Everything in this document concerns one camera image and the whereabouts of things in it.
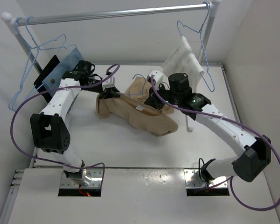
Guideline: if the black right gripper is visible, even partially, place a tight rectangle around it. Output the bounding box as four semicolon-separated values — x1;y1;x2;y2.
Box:
145;81;181;111

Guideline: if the beige t shirt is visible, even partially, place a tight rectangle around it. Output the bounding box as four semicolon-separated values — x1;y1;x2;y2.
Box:
96;77;178;136

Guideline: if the light blue wire hanger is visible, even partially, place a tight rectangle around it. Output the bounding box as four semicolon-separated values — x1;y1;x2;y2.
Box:
118;74;162;119

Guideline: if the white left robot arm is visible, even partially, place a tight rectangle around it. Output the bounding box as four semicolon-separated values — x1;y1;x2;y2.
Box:
30;60;119;183

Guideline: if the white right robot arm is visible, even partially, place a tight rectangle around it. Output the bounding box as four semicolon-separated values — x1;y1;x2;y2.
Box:
145;73;271;183

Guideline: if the white cloth on hanger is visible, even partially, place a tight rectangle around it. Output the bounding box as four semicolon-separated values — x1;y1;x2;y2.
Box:
161;36;204;92

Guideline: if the black cloth on hanger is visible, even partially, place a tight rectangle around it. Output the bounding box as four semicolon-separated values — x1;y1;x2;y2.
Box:
34;55;60;93

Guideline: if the blue hanger with white cloth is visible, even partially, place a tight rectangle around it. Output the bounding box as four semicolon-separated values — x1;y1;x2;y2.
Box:
176;1;215;92

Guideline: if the blue hanger with denim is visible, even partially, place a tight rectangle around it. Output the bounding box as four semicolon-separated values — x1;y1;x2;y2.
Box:
6;16;77;111

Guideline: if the empty light blue hanger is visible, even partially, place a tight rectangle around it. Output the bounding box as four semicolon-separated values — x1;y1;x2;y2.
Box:
7;16;67;111

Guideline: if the blue denim cloth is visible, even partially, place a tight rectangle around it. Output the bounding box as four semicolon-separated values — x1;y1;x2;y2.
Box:
42;48;84;90

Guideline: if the metal clothes rack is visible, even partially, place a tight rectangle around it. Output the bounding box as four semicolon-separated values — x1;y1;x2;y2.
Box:
0;0;222;133

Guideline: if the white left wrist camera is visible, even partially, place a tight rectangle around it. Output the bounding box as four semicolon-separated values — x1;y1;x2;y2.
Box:
102;75;115;90

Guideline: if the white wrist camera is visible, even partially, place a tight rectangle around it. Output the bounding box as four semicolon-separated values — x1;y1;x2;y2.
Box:
147;70;163;85
102;75;115;90

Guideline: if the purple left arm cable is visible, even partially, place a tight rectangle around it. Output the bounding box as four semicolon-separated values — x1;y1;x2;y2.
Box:
9;63;121;185

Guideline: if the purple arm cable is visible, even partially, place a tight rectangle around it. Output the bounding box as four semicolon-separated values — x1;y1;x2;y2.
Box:
9;63;121;185
149;74;280;210

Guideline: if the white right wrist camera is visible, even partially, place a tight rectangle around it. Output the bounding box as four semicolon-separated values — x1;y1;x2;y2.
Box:
147;70;163;85

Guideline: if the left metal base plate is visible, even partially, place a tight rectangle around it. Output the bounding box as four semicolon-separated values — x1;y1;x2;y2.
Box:
58;168;104;197

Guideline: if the metal base plate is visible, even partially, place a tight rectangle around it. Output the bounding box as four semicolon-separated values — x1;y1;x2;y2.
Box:
58;168;104;197
184;168;230;196

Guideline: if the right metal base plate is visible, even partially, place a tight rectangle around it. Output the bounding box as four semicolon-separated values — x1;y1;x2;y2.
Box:
184;168;230;196

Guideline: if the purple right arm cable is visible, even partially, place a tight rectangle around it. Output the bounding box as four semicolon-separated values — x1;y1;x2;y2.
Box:
149;74;280;210

